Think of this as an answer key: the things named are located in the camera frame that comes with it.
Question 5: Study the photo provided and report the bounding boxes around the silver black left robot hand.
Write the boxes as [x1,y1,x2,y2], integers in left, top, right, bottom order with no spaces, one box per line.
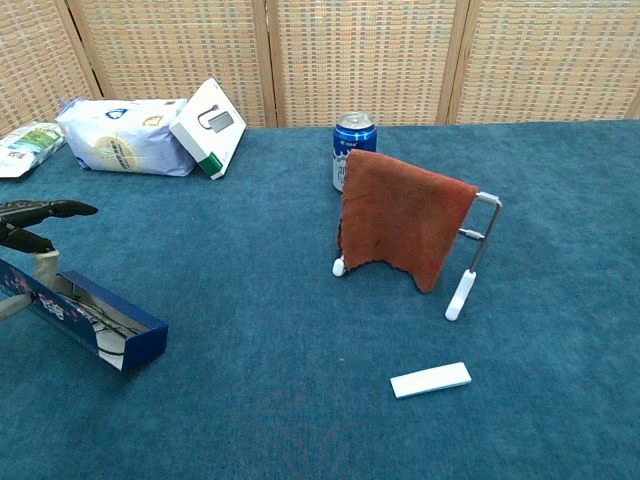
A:
[0,198,100,321]

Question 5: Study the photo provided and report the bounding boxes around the white flat rectangular block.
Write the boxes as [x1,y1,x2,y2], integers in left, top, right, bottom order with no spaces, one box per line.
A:
[389,361,473,400]

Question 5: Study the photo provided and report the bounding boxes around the blue felt table cover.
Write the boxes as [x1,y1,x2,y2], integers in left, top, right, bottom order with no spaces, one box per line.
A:
[0,118,640,480]

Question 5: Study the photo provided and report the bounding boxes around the rust red cloth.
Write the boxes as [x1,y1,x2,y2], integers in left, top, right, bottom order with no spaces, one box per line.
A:
[337,148,479,295]

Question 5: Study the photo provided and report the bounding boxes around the pale blue tissue pack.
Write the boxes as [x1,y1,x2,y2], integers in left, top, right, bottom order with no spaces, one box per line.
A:
[54,97,196,177]

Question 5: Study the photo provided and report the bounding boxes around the woven wood-framed folding screen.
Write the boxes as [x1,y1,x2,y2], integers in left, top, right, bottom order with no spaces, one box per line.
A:
[0,0,640,137]

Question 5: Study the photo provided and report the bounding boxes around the green white snack packet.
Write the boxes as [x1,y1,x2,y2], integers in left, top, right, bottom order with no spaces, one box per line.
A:
[0,121,68,179]

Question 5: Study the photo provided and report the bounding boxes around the white adapter product box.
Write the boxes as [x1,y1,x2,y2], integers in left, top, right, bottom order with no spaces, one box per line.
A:
[168,77,248,181]

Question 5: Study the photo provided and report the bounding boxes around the blue folding glasses case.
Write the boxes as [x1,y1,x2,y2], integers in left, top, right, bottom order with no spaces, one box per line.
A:
[0,257,170,372]

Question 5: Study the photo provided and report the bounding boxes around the white metal towel rack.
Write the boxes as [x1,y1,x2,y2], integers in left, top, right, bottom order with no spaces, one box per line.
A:
[331,191,503,322]

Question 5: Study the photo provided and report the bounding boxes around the black-framed eyeglasses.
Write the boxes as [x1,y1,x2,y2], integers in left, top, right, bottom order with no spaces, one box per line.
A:
[54,279,151,359]

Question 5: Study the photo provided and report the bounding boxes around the blue drink can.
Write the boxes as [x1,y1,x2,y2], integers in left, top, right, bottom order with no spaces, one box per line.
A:
[330,111,378,194]

